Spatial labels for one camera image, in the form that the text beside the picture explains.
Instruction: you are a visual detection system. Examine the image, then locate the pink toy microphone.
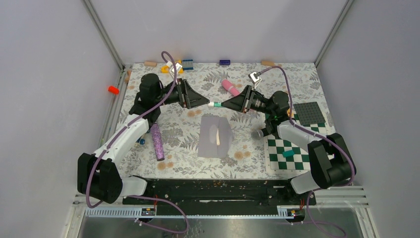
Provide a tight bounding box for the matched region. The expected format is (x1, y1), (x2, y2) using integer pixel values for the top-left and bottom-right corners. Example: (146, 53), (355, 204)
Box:
(221, 79), (240, 97)

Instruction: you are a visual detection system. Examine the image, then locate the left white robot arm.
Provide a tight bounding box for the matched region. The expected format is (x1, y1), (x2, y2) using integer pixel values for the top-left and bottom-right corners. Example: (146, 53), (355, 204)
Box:
(76, 73), (210, 204)

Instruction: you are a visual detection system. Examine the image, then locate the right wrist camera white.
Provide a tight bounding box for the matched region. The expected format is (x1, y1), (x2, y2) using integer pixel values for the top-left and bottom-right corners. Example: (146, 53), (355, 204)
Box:
(248, 72), (262, 90)

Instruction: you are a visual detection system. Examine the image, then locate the yellow triangle toy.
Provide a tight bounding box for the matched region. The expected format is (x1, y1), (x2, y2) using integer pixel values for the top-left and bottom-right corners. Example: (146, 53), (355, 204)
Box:
(161, 60), (184, 74)

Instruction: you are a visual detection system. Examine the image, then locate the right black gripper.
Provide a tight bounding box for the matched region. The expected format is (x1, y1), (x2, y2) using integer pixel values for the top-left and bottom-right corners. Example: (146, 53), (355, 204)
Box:
(221, 85), (275, 116)

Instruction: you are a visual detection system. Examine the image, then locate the wooden block right back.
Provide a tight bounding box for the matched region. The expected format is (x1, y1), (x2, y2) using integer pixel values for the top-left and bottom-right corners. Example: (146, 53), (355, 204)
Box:
(261, 60), (277, 67)

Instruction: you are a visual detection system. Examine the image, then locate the purple glitter microphone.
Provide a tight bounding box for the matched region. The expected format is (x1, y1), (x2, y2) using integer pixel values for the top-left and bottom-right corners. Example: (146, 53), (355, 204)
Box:
(150, 123), (165, 162)

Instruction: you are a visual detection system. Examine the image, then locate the dark purple lego brick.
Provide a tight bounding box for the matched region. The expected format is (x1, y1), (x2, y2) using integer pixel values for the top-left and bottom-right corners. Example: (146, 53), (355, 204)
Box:
(219, 59), (231, 65)

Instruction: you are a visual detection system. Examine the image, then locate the teal block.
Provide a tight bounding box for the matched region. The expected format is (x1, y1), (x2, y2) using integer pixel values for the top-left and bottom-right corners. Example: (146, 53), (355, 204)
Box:
(282, 150), (295, 158)

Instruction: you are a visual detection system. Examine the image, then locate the floral table mat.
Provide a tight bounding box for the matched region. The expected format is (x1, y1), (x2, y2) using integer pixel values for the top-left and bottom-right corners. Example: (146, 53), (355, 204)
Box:
(117, 63), (335, 179)

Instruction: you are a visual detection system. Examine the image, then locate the orange red cylinder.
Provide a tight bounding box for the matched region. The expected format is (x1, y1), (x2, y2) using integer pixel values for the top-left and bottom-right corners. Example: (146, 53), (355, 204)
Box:
(107, 86), (120, 95)

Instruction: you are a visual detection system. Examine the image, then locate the black microphone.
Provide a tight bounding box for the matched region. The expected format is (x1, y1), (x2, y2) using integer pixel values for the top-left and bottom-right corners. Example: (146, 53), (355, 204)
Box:
(251, 127), (276, 140)

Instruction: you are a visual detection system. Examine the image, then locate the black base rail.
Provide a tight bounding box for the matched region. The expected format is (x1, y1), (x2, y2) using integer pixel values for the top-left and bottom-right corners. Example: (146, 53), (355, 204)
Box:
(122, 178), (316, 216)

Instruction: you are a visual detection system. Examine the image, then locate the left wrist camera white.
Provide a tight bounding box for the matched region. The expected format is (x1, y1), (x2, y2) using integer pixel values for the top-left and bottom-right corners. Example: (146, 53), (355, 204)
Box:
(166, 61), (183, 77)

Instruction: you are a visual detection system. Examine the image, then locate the green white chessboard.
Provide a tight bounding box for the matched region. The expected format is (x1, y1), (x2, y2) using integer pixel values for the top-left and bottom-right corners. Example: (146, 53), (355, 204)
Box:
(263, 113), (329, 172)

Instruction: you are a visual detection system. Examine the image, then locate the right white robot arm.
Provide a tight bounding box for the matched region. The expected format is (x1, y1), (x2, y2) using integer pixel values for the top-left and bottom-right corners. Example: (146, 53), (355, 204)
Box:
(221, 86), (356, 204)

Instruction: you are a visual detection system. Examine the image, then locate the wooden block left back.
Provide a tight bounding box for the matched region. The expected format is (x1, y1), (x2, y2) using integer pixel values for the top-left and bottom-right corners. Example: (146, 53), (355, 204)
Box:
(144, 61), (157, 67)

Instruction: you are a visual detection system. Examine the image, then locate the wooden block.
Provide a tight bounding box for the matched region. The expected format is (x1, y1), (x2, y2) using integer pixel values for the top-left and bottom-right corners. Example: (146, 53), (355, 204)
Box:
(144, 61), (157, 67)
(261, 60), (277, 67)

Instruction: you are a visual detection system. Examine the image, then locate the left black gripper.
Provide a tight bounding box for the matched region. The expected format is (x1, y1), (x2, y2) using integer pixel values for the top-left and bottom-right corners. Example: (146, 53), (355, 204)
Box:
(155, 78), (210, 109)

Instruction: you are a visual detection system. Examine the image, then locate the blue grey lego brick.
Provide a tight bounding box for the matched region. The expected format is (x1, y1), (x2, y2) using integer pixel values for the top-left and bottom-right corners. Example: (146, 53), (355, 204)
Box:
(181, 59), (194, 70)

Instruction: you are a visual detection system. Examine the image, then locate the small green white bottle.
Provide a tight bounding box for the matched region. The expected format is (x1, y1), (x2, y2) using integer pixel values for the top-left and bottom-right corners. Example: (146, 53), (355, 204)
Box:
(208, 102), (223, 108)

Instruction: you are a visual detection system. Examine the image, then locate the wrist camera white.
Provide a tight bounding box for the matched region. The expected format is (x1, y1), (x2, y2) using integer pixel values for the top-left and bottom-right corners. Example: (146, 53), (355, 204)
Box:
(166, 61), (183, 77)
(248, 72), (262, 90)

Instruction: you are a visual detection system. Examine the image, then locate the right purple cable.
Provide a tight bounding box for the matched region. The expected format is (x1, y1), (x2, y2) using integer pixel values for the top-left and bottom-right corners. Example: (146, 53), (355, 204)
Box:
(257, 65), (357, 238)

